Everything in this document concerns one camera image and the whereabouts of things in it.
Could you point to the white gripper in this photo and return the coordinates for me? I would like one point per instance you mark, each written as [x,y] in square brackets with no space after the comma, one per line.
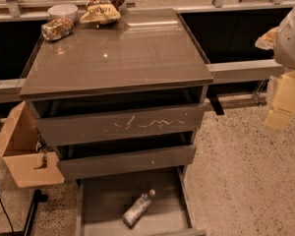
[291,39]

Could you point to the blue plastic bottle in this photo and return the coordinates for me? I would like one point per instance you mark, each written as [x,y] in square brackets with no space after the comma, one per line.
[137,209]

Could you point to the grey drawer cabinet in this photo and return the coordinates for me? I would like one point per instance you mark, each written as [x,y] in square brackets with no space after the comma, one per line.
[121,106]

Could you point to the grey middle drawer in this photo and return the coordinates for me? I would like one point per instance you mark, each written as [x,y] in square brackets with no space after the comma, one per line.
[126,155]

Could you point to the grey drawer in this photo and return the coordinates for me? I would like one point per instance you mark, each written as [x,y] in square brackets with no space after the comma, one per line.
[102,201]
[99,118]
[126,155]

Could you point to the grey top drawer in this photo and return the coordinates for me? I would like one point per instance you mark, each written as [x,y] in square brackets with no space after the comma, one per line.
[99,118]

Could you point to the grey bottom drawer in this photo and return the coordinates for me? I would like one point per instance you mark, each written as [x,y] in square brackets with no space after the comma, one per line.
[102,201]

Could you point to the yellow chip bag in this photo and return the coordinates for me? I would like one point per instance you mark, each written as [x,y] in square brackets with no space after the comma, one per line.
[102,14]

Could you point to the crushed soda can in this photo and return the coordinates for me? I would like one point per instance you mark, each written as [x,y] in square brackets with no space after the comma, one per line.
[57,29]

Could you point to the white bowl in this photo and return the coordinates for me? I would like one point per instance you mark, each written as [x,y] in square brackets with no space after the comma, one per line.
[69,11]

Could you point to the black stand leg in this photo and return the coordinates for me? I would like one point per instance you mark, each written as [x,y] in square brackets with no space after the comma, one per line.
[37,198]

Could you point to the open cardboard box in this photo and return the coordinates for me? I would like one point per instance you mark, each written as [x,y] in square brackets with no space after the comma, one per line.
[18,139]

